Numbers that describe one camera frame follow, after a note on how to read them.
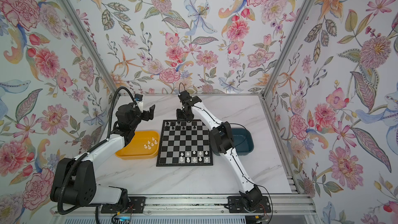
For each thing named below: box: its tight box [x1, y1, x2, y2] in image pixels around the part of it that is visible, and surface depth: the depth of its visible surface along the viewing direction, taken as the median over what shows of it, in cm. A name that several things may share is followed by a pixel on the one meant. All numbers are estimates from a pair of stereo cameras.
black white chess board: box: [155, 118, 214, 167], surface depth 95 cm
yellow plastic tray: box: [115, 130, 161, 161], surface depth 94 cm
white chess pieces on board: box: [179, 150, 209, 163], surface depth 88 cm
